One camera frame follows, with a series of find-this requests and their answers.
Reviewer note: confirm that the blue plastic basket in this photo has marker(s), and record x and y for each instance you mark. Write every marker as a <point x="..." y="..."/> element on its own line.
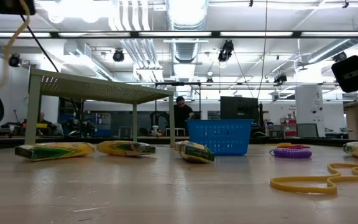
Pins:
<point x="219" y="137"/>

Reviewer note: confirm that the person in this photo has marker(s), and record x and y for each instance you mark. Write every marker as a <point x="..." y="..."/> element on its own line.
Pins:
<point x="43" y="119"/>
<point x="182" y="116"/>

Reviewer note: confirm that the white column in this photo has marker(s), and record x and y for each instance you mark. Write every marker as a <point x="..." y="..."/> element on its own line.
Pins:
<point x="309" y="105"/>

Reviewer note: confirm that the green perforated metal shelf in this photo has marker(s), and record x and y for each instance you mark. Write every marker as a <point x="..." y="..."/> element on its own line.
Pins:
<point x="104" y="90"/>

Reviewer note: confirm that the black aluminium table frame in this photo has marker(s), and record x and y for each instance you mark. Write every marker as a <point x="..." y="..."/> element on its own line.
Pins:
<point x="322" y="142"/>

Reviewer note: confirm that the red tool cart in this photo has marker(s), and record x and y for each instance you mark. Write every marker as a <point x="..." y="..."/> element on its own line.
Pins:
<point x="291" y="133"/>

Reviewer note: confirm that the black ceiling spotlight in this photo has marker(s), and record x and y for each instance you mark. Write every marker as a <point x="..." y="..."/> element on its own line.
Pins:
<point x="280" y="78"/>
<point x="209" y="81"/>
<point x="340" y="56"/>
<point x="225" y="51"/>
<point x="118" y="55"/>
<point x="15" y="60"/>

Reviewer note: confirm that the silver ventilation duct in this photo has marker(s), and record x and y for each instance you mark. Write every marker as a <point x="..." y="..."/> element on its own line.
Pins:
<point x="186" y="18"/>

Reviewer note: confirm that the black computer monitor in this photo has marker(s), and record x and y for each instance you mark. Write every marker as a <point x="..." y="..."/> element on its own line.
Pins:
<point x="238" y="107"/>

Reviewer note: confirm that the black beam with light strips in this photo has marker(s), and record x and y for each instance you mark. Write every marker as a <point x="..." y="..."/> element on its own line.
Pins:
<point x="215" y="34"/>

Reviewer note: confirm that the large yellow rubber band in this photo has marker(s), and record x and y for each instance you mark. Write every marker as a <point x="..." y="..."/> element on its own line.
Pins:
<point x="273" y="183"/>

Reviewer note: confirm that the yellow snack bag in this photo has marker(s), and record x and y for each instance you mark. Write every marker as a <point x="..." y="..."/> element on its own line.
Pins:
<point x="194" y="152"/>

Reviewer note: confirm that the red rubber band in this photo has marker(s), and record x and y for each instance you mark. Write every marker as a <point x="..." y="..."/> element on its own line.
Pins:
<point x="286" y="147"/>

